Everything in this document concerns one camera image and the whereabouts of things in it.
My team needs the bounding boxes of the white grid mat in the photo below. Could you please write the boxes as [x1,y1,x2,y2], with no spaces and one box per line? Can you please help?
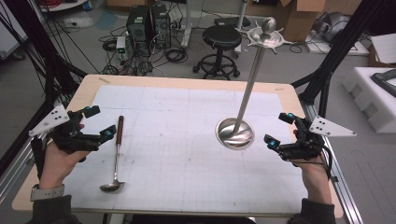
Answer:
[64,84,310,217]

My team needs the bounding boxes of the white desk leg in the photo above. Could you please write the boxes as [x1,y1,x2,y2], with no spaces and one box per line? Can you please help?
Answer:
[181,0,193,49]
[234,0,249,54]

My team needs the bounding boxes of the grey round appliance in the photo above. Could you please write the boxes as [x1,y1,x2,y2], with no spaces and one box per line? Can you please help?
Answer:
[313,11,352,43]

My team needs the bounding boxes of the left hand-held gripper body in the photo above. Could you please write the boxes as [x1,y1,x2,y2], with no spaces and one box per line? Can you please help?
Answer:
[28,103,104,154]

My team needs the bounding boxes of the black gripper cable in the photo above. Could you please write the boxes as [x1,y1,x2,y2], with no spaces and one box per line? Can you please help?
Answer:
[292,143,339,183]

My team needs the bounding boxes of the metal ladle with wooden handle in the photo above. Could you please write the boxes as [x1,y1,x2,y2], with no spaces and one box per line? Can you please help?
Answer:
[99,115,126,193]

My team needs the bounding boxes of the aluminium rail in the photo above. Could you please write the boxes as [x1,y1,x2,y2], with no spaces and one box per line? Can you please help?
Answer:
[0,102,50,204]
[299,102,364,224]

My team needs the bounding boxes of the white foam block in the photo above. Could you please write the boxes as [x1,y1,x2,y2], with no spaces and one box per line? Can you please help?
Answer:
[341,66,396,135]

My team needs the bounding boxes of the person's left hand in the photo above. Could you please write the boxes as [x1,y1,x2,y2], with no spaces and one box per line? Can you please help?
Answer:
[38,142,92,189]

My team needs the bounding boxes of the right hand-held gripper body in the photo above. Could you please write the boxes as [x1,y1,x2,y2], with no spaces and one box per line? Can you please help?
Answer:
[278,115,358,162]

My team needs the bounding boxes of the person's right hand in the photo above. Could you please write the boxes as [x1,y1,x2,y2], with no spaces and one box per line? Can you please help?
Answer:
[292,157,333,204]

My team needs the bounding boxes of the dark part on foam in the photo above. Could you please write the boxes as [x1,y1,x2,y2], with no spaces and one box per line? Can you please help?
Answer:
[370,68,396,99]

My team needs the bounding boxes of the cardboard box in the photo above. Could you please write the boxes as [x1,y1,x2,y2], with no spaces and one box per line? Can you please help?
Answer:
[279,0,362,43]

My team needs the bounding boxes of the flat black device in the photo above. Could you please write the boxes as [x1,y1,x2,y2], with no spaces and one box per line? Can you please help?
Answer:
[214,15,252,29]

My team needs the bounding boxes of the metal utensil rack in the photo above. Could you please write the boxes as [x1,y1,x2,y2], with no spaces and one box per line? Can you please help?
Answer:
[215,17,294,151]

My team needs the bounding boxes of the white box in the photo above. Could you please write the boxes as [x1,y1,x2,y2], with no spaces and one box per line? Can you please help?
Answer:
[370,33,396,65]

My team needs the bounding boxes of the coiled black cable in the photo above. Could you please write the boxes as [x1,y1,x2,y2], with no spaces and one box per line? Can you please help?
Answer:
[164,48,189,64]

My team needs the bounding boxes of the small white power supply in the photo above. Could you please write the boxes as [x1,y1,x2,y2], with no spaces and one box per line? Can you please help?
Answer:
[115,35,127,62]

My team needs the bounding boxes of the black frame strut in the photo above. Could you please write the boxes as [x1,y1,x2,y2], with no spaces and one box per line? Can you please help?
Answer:
[290,0,387,119]
[3,0,89,108]

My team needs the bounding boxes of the black round stool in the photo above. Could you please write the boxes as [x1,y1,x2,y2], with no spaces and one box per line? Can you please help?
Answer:
[192,24,244,81]

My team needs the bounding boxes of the black computer tower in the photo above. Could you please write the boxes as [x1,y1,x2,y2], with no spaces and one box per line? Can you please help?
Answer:
[125,5,151,58]
[150,4,173,49]

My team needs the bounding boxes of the white wrist watch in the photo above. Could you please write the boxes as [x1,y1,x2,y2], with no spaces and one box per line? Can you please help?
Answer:
[30,183,66,202]

